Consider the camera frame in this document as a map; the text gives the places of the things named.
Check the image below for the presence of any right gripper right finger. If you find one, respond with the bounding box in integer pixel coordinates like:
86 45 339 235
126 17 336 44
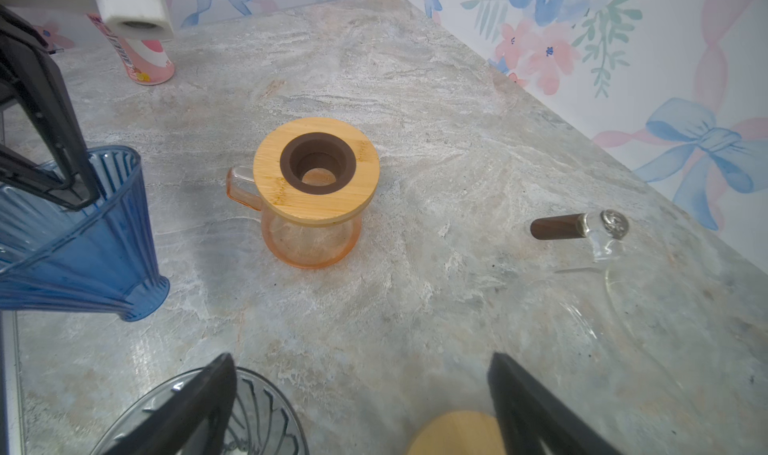
487 352 620 455

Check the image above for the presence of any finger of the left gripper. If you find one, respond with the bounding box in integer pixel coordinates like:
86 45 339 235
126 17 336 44
1 7 100 210

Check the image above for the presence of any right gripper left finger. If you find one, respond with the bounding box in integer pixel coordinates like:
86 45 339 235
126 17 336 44
107 353 237 454

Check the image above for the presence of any blue ribbed dripper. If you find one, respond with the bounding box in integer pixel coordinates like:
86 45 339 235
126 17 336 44
1 146 170 322

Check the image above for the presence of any wooden ring lid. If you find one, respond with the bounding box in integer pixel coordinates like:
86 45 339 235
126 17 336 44
253 117 380 227
406 410 506 455

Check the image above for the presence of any grey ribbed glass dripper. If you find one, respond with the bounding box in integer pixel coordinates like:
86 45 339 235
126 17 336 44
92 367 309 454

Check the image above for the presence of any orange glass carafe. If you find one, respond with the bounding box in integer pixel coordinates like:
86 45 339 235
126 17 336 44
226 167 362 269

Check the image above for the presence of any clear glass carafe wooden handle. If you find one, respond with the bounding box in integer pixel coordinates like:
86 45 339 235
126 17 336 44
529 209 722 365

